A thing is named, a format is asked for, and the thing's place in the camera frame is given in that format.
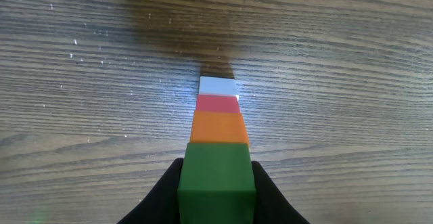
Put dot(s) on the green cube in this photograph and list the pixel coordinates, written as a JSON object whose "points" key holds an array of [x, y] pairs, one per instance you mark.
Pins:
{"points": [[216, 176]]}

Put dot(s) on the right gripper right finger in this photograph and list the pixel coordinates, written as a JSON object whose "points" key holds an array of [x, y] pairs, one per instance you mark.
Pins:
{"points": [[270, 203]]}

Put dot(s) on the white cube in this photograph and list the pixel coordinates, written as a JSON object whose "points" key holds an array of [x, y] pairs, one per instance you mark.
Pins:
{"points": [[217, 85]]}

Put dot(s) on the orange cube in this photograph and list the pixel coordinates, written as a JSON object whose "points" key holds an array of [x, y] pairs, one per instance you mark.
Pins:
{"points": [[219, 127]]}

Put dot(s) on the red cube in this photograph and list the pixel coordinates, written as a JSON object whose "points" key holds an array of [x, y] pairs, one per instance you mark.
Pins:
{"points": [[218, 104]]}

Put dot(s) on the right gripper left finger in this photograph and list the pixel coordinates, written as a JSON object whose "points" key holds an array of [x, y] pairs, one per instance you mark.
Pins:
{"points": [[159, 200]]}

